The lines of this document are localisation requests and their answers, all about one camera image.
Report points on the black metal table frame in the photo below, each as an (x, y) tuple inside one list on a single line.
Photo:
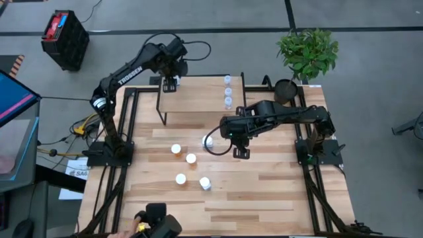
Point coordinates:
[(142, 89)]

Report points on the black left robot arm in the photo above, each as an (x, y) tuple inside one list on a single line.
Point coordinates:
[(127, 74)]

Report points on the white paper sheet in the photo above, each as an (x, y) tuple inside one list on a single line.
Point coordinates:
[(74, 173)]

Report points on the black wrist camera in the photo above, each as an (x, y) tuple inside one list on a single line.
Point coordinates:
[(178, 46), (228, 127)]

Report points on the black computer mouse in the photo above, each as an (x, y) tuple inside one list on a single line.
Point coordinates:
[(23, 229)]

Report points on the black clamp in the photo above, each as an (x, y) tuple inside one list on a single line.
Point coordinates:
[(361, 228)]

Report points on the large white medicine bottle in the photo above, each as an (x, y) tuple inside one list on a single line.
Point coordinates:
[(205, 183)]

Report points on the black plant pot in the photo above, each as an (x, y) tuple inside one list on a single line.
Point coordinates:
[(285, 92)]

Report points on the blue screen monitor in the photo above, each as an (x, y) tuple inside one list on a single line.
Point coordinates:
[(13, 96)]

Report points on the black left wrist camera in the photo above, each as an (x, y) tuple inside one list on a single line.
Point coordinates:
[(178, 46)]

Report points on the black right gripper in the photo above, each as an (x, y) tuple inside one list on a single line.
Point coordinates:
[(240, 142)]

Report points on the grey chair base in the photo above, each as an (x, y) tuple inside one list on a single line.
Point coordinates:
[(413, 127)]

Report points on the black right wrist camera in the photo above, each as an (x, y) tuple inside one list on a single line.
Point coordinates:
[(228, 127)]

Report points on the wooden shelf black metal frame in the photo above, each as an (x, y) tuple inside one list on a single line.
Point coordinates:
[(198, 96)]

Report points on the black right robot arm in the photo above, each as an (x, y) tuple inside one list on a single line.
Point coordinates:
[(287, 114)]

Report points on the green leafy plant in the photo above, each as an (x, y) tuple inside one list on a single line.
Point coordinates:
[(307, 53)]

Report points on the orange pill bottle white cap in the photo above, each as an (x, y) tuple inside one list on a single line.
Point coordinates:
[(191, 158), (176, 149), (180, 179)]

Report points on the black handheld camera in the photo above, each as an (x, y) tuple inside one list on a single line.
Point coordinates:
[(162, 224)]

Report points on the clear bottle with mixed capsules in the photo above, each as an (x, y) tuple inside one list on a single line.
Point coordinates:
[(228, 102)]

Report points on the black cart base bar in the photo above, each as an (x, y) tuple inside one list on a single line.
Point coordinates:
[(59, 178)]

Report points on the black crate red blue top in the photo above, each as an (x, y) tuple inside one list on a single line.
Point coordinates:
[(66, 46)]

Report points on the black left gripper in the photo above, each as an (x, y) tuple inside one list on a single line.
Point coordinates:
[(175, 69)]

